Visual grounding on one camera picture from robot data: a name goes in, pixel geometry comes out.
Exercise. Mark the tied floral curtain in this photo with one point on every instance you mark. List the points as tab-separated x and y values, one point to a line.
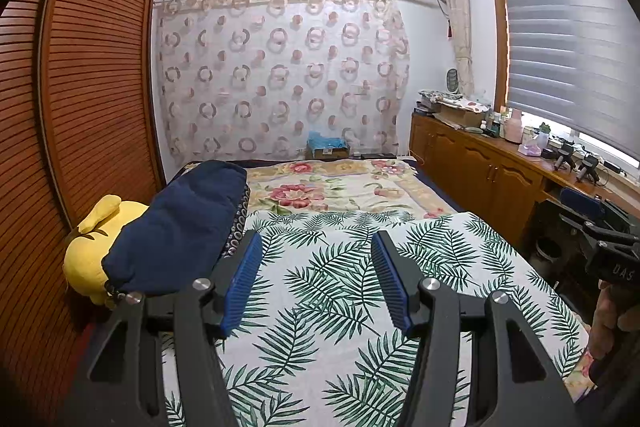
460	22

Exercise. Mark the pink bottle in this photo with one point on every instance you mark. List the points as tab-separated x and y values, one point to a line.
513	127

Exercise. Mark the dark patterned pillow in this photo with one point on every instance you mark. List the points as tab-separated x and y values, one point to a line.
235	227

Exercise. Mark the person's right hand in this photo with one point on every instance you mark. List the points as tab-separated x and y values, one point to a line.
612	322

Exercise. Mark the wooden window frame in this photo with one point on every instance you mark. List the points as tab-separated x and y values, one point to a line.
498	32

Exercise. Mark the black gadget on tripod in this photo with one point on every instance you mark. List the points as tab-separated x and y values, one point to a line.
587	167
564	157

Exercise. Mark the navy bed sheet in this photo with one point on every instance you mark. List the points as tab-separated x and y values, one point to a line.
435	187

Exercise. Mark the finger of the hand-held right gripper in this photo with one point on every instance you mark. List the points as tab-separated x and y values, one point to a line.
580	203

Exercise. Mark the yellow plush toy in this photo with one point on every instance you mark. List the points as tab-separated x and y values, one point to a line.
87	252

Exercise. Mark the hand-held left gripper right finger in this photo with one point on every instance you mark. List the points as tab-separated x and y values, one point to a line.
392	282

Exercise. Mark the small dark fan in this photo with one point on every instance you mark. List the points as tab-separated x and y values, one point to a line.
452	81

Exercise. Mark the grey trash bin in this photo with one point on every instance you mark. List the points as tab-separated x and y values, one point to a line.
547	249

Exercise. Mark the grey window blind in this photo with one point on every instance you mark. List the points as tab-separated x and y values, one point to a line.
565	47

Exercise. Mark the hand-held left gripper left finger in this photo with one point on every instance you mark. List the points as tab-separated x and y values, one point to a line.
242	282

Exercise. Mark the floral blanket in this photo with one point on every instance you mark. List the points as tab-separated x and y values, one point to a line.
310	187

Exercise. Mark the cardboard box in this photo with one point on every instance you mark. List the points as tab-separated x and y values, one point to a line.
460	114

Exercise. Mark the leaf print bed sheet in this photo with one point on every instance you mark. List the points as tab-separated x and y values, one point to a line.
320	267

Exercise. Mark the navy printed t-shirt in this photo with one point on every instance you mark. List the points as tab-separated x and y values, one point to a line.
175	222

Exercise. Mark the wooden louvered wardrobe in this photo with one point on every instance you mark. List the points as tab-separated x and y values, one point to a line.
100	82

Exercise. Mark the circle print sheer curtain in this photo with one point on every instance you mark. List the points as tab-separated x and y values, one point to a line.
280	72

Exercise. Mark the box with blue cloth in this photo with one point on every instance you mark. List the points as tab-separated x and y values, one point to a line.
325	144

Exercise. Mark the wooden cabinet counter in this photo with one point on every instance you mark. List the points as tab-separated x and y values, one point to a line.
475	167

